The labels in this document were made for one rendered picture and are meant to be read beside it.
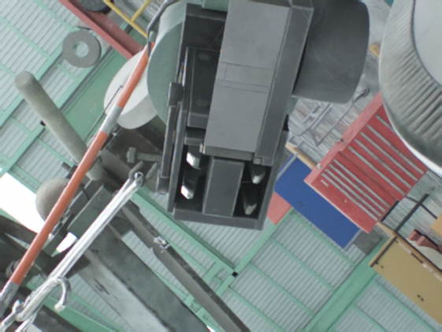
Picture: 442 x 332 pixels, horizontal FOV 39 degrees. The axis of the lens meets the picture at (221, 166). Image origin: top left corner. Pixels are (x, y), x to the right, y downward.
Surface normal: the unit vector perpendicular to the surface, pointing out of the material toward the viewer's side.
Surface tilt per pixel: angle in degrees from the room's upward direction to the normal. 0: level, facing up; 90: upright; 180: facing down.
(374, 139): 90
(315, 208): 90
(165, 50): 65
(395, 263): 90
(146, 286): 140
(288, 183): 90
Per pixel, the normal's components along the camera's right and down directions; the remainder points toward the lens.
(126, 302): -0.44, 0.49
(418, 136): -0.77, -0.62
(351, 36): 0.11, -0.08
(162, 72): 0.00, 0.59
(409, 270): 0.12, 0.14
